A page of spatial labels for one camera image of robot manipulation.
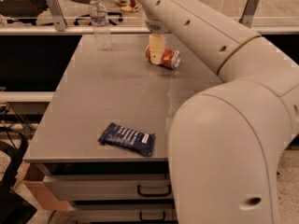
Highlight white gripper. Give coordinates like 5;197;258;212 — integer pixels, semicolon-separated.
144;13;169;63

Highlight red coke can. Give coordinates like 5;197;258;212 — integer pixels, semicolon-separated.
146;47;180;69

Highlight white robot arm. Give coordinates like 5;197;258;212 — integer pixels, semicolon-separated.
137;0;299;224

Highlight person's feet in sandals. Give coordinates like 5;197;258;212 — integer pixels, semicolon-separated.
113;0;138;12

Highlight clear plastic water bottle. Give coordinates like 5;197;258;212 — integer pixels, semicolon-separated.
89;0;111;50

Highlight blue snack bag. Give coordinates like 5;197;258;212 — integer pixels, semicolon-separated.
98;123;155;157

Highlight dark chair at left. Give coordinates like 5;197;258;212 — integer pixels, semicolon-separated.
0;0;48;25

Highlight grey upper drawer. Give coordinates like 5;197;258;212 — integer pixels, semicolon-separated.
43;174;172;202

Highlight grey drawer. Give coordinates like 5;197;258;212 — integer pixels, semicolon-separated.
43;174;172;202
71;201;178;224

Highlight grey lower drawer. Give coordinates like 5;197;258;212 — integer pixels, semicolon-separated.
71;201;178;224

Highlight cardboard box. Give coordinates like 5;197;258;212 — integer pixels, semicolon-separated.
13;162;70;212

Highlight right metal bracket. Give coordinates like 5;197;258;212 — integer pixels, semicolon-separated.
238;0;260;28

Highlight metal bracket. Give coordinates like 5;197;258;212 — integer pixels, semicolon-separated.
46;0;66;32
238;0;260;28

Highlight left metal bracket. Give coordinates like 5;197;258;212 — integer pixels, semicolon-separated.
46;0;66;32

